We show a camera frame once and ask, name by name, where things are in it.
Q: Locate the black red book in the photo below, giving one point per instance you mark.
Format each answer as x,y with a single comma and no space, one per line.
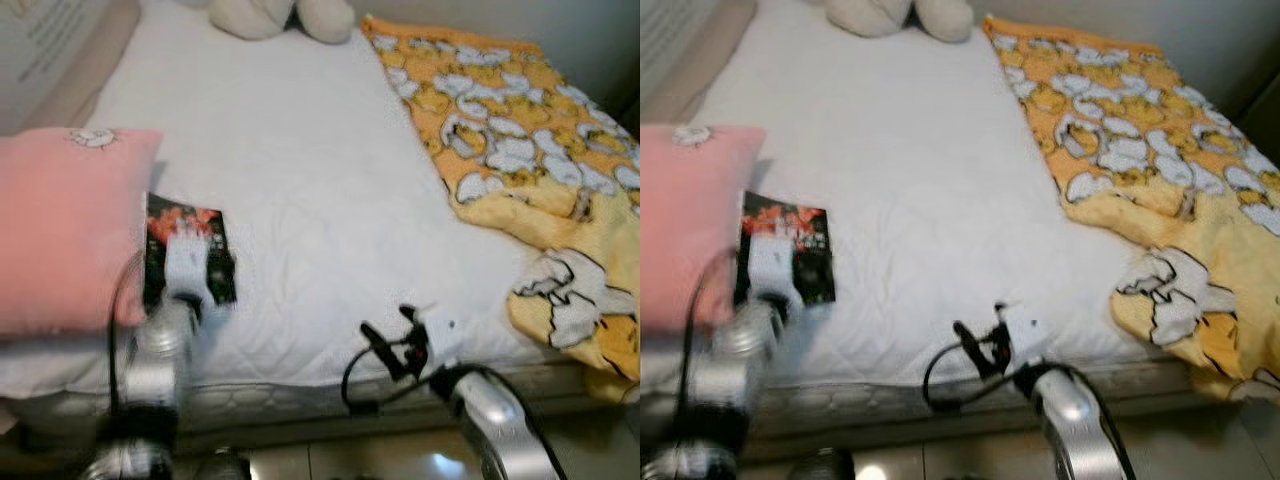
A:
815,225
160,215

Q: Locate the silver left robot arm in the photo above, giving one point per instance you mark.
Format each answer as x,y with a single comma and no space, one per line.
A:
735,370
155,370

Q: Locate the grey bed base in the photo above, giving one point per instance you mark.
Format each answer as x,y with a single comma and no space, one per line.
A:
870,405
290,405

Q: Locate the white quilted mattress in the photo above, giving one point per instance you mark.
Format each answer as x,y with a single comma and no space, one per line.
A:
920,180
310,180

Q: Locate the orange cartoon print blanket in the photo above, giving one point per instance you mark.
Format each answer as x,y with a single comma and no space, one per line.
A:
1150,140
520,140

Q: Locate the pink pillow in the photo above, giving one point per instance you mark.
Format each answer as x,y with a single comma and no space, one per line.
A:
690,230
65,235

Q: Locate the cream plush toy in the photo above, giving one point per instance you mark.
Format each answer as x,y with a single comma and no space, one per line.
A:
270,18
890,16

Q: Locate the grey printed blanket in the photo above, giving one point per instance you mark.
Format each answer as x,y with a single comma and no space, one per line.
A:
50,50
680,45

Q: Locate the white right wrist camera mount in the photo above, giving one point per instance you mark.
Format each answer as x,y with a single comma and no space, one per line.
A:
1027,330
440,335

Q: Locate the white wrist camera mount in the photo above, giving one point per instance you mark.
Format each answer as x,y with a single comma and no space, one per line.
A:
188,265
440,335
775,265
1027,330

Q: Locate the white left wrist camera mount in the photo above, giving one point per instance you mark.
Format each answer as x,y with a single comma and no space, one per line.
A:
188,265
775,265

